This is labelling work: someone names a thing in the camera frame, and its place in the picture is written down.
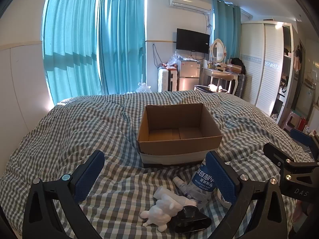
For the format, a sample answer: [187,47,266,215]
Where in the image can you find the white bottle with cylinder cap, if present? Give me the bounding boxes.
[153,186,197,207]

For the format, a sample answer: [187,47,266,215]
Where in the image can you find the black bag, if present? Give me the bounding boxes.
[230,58,246,74]

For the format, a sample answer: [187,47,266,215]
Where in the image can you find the white suitcase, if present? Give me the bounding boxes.
[158,68,170,93]

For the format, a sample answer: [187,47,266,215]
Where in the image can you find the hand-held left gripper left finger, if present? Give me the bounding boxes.
[22,150,106,239]

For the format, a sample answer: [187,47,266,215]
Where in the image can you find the small white tube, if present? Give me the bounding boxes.
[173,176,188,197]

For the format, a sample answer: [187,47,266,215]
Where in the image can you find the white dressing table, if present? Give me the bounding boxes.
[201,66,241,95]

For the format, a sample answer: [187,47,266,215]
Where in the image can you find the clear plastic bag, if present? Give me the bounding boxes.
[166,52,180,67]

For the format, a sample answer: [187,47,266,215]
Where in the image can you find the dark wall cable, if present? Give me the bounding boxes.
[152,43,160,68]

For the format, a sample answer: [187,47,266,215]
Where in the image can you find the grey checked blanket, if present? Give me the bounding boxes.
[0,90,319,239]

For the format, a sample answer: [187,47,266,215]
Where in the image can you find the silver fridge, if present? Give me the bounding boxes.
[177,59,201,92]

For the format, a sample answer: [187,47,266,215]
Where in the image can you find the pink stool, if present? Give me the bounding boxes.
[283,111,301,131]

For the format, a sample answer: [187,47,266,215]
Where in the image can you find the white oval mirror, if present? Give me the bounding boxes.
[209,38,227,64]

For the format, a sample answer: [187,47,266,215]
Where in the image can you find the clear jar with blue label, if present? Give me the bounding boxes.
[186,161,218,202]

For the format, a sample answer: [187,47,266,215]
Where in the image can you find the black chair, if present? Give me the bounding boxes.
[194,85,228,94]

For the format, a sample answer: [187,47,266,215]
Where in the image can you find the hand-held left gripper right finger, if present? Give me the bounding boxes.
[205,151,288,239]

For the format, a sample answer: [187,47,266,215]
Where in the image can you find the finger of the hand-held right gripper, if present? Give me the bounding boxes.
[290,128,319,160]
[263,142,319,201]

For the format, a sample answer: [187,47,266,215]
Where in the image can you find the wide teal curtain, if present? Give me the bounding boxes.
[41,0,104,106]

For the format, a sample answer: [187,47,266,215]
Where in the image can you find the white air conditioner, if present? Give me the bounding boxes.
[169,0,213,14]

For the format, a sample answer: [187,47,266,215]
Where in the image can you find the white toy figure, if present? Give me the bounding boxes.
[140,196,184,231]

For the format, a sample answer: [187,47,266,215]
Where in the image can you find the black wall television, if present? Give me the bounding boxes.
[176,28,210,54]

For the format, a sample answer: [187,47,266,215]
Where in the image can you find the black object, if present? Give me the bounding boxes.
[169,205,212,234]

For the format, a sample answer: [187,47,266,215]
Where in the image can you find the narrow teal curtain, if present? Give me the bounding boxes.
[212,0,242,60]

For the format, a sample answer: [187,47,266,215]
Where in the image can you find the white wardrobe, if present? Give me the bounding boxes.
[240,21,299,123]

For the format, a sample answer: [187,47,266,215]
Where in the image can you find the brown boxes on dressing table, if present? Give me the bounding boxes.
[225,63,242,74]

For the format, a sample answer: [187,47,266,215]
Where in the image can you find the brown cardboard box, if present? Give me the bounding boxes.
[137,103,223,168]

